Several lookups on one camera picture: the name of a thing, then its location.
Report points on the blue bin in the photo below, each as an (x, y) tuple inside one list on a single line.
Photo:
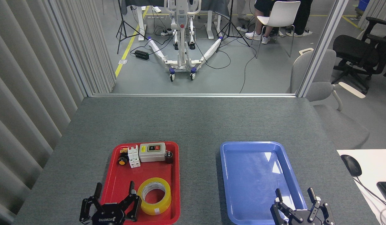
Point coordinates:
[(363, 5)]

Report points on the grey office chair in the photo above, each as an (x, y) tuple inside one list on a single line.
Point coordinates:
[(305, 72)]

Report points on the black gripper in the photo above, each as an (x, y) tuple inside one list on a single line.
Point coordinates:
[(304, 218), (107, 215)]

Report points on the yellow tape roll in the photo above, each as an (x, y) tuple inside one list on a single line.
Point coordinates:
[(154, 210)]

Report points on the seated person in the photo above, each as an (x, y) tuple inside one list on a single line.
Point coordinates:
[(252, 35)]

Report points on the white plastic chair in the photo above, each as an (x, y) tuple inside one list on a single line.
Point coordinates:
[(282, 14)]

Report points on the red plastic tray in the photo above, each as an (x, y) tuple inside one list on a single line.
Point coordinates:
[(127, 175)]

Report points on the black tripod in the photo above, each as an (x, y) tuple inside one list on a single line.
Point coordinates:
[(231, 18), (121, 18)]

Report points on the white circuit breaker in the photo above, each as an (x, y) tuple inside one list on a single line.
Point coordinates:
[(134, 159)]

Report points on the standing person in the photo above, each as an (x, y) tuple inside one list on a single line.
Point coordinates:
[(304, 15)]

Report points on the white wheeled stand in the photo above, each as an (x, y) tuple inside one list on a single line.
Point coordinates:
[(181, 37)]

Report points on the yellow push button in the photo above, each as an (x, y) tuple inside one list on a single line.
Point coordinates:
[(121, 161)]

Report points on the silver table edge rail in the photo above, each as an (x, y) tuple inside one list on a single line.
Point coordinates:
[(196, 95)]

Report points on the white desk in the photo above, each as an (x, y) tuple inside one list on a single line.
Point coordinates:
[(377, 165)]

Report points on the black computer mouse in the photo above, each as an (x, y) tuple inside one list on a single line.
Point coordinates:
[(351, 165)]

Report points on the black office chair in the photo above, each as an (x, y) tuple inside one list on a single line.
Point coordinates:
[(352, 50)]

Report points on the blue plastic tray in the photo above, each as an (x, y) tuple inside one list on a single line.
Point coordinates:
[(252, 181)]

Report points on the grey switch box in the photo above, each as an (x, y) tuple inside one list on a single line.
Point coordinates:
[(152, 154)]

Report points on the silver post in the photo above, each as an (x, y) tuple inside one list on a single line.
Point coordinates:
[(324, 43)]

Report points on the black knob switch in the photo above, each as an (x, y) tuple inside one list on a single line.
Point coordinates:
[(169, 157)]

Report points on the black power adapter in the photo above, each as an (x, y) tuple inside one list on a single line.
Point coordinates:
[(141, 55)]

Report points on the white power strip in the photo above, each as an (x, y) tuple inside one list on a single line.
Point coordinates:
[(166, 32)]

